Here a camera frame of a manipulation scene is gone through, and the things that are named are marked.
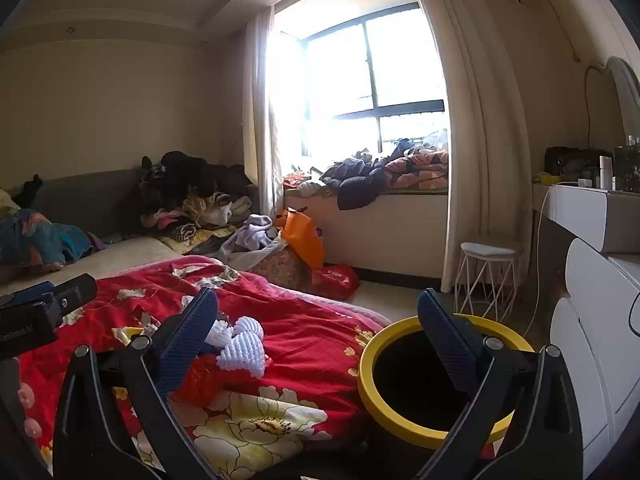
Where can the dark cloth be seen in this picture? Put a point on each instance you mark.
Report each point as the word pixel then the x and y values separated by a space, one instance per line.
pixel 30 190

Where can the black bag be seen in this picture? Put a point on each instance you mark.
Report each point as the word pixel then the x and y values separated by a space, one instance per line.
pixel 570 162

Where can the beige bed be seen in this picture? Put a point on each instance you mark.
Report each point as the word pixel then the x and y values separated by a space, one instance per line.
pixel 125 255

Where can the orange white clothes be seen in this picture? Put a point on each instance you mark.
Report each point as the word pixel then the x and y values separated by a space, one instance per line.
pixel 302 182

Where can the window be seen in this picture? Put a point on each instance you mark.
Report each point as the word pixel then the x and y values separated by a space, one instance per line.
pixel 390 60

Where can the yellow item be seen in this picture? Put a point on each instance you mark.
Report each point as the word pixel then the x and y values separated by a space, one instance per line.
pixel 546 178

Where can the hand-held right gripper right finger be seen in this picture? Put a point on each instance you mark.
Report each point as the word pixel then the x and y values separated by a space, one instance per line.
pixel 447 345

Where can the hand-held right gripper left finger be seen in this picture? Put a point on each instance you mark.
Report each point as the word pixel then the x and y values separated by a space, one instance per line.
pixel 186 345

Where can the red shopping bag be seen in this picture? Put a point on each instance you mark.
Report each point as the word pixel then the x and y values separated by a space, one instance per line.
pixel 335 282

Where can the orange bag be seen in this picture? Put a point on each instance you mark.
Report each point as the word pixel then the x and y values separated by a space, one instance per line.
pixel 300 235

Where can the white bottle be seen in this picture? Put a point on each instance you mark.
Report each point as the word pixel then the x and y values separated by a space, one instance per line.
pixel 606 172

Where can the vanity mirror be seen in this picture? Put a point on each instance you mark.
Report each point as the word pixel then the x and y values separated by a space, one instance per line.
pixel 627 95

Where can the red plastic bag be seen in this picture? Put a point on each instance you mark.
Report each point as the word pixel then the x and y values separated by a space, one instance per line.
pixel 200 385

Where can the pile of mixed clothes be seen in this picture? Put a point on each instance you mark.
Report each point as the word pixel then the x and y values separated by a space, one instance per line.
pixel 200 220

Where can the lavender garment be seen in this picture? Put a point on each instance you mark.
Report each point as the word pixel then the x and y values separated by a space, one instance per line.
pixel 250 235

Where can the cream thick curtain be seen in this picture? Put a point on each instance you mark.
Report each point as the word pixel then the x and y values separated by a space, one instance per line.
pixel 480 135

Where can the yellow rimmed black bin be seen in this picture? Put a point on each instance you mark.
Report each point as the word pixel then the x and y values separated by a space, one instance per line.
pixel 367 375

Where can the grey headboard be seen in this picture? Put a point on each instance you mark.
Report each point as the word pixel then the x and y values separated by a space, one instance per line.
pixel 90 200

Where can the navy jacket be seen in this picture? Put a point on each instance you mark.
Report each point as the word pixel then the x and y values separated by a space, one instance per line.
pixel 355 185

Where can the floral laundry basket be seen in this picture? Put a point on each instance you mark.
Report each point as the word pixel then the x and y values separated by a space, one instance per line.
pixel 280 267

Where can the white vanity desk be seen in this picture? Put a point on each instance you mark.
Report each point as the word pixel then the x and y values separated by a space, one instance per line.
pixel 590 210

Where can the orange patterned blanket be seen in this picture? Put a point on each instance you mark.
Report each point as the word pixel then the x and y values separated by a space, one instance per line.
pixel 420 170

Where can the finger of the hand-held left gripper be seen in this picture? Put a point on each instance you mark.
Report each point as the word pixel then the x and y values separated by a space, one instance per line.
pixel 75 290

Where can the white drawer cabinet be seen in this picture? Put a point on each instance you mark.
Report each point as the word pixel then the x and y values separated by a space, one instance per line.
pixel 600 310

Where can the dark clothes heap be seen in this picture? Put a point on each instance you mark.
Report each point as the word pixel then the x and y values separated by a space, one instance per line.
pixel 190 175

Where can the red floral blanket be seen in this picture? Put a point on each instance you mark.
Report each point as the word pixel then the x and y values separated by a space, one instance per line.
pixel 310 320

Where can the dark cosmetics organiser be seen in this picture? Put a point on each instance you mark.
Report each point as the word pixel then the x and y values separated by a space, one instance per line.
pixel 627 170

